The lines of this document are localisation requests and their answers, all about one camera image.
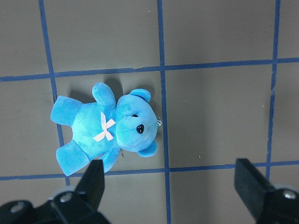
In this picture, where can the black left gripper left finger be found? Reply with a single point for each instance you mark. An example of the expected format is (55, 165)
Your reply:
(77, 206)

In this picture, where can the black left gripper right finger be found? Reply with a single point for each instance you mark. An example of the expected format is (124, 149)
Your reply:
(267, 203)

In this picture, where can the blue plush teddy bear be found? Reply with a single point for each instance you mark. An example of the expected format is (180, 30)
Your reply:
(105, 127)

